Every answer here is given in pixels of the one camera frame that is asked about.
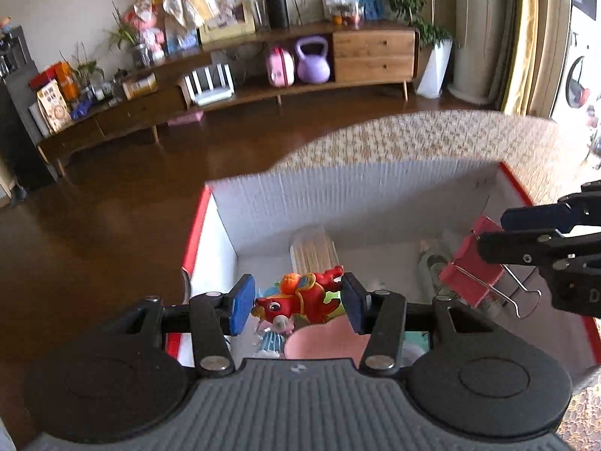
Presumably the standing air conditioner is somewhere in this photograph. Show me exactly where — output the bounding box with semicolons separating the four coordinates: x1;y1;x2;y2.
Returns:
448;0;522;104

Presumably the plastic bag of fruit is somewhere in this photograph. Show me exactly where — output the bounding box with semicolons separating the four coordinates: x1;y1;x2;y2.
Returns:
325;0;366;26

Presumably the pink toy suitcase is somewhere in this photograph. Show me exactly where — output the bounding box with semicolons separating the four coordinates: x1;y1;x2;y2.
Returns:
265;46;296;88

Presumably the small leafy plant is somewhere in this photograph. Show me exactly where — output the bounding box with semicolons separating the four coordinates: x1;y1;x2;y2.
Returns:
59;42;106;99

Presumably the washing machine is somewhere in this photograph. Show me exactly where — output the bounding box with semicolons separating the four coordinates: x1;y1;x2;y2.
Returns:
561;33;601;118

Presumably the blue bag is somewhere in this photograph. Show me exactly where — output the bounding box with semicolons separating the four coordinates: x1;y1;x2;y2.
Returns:
354;0;383;22

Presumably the orange box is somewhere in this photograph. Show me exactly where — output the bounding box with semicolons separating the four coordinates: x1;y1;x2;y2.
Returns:
55;62;80;101

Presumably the red cardboard box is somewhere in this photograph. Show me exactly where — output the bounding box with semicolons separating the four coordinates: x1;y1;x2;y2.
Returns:
181;160;601;372

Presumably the black speaker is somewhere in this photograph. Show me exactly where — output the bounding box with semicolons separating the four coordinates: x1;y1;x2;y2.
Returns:
265;0;290;30

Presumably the potted plant in vase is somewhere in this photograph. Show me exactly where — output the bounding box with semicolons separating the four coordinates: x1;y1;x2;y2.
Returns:
106;2;152;69

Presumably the white router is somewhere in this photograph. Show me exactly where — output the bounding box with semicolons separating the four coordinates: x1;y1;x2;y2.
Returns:
181;63;236;106

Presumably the red binder clip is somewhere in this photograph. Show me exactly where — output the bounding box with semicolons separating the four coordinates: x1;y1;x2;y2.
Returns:
439;216;541;318

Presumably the purple kettlebell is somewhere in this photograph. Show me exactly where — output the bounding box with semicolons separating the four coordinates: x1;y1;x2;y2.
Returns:
294;36;332;85

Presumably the flat pink object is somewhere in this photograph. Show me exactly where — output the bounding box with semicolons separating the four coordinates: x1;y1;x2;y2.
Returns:
168;110;205;126

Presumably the black water dispenser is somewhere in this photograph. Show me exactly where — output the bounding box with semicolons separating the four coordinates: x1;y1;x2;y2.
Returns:
0;26;57;193

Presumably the pink doll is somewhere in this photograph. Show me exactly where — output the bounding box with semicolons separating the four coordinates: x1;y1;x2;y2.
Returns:
134;0;165;59

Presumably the picture frame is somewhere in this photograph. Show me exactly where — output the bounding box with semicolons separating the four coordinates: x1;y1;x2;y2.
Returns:
199;2;257;45

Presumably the red toy horse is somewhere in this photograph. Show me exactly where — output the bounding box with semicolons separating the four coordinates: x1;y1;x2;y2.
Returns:
251;265;346;330

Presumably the wooden TV cabinet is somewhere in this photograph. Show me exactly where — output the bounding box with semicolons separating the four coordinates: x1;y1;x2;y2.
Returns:
36;21;421;177

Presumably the printed snack box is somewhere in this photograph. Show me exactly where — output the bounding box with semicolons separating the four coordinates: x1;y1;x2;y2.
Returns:
36;79;73;133

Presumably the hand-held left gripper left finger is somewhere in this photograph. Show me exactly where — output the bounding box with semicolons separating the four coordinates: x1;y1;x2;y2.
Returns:
101;273;257;379

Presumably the pink heart-shaped paddle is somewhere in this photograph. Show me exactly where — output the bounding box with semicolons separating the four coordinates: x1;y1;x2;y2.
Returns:
285;319;376;362

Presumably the potted tree white planter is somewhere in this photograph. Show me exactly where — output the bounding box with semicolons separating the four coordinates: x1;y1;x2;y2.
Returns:
376;0;456;99

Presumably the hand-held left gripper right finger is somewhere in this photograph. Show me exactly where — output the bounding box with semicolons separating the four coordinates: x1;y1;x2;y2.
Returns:
341;272;503;377

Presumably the small blue-white bottle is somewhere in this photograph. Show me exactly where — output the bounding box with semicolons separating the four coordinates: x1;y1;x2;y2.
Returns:
254;326;287;358

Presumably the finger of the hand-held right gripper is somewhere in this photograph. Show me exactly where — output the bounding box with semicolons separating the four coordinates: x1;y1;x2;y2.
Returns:
500;179;601;234
476;225;601;265

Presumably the yellow and white box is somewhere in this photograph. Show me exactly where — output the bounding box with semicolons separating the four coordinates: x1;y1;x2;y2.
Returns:
122;74;158;99

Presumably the yellow curtain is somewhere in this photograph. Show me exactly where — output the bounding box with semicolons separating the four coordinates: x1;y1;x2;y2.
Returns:
500;0;541;116

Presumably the flat red box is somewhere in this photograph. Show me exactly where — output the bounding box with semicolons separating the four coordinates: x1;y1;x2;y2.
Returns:
29;62;64;89

